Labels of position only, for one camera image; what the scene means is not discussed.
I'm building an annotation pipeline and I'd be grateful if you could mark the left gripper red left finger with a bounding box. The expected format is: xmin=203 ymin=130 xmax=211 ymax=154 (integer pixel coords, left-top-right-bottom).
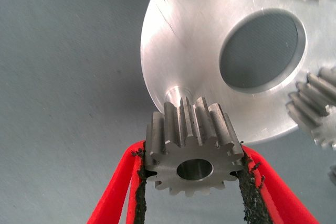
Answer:
xmin=86 ymin=140 xmax=148 ymax=224

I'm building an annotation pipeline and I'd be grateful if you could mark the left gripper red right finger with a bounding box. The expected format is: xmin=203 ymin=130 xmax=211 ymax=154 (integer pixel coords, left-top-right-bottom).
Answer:
xmin=237 ymin=143 xmax=320 ymax=224

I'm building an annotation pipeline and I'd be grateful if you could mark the round metal plate with hole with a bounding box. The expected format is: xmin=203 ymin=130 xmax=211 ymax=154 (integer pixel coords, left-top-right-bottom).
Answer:
xmin=140 ymin=0 xmax=336 ymax=146

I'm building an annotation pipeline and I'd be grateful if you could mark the dark grey table cloth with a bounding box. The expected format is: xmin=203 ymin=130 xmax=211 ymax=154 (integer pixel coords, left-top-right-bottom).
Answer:
xmin=0 ymin=0 xmax=336 ymax=224

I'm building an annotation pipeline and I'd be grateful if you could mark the small steel spur gear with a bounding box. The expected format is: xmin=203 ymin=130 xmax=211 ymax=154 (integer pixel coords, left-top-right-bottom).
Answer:
xmin=285 ymin=66 xmax=336 ymax=151
xmin=145 ymin=96 xmax=244 ymax=198

